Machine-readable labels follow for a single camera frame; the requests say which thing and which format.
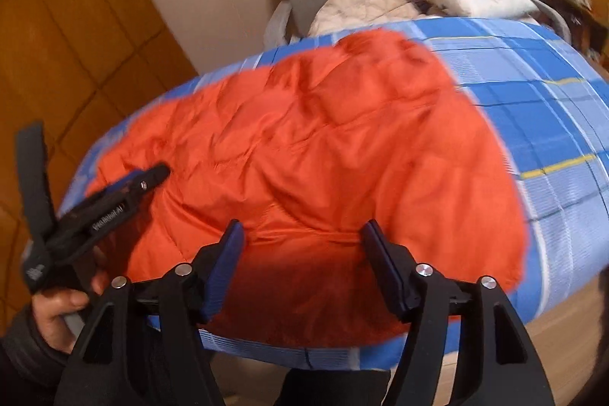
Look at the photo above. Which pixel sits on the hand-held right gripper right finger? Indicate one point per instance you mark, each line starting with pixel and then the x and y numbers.
pixel 385 273

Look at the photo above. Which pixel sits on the cluttered wooden nightstand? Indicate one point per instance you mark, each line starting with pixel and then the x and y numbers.
pixel 583 6

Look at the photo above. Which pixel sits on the blue plaid bed sheet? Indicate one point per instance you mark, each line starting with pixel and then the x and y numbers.
pixel 547 111

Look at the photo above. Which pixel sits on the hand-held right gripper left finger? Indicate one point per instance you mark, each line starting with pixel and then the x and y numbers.
pixel 223 273

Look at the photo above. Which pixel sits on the orange wooden wardrobe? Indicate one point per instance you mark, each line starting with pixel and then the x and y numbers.
pixel 71 30

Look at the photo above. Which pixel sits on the person's left forearm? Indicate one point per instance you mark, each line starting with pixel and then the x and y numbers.
pixel 24 363

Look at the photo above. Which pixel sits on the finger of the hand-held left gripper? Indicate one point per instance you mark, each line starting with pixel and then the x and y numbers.
pixel 140 185

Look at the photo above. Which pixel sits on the orange puffer jacket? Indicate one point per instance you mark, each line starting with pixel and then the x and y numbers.
pixel 309 149

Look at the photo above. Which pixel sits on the person's left hand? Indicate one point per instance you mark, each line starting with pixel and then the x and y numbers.
pixel 52 315

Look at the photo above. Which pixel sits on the beige quilted blanket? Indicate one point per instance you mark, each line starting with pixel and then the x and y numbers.
pixel 361 6

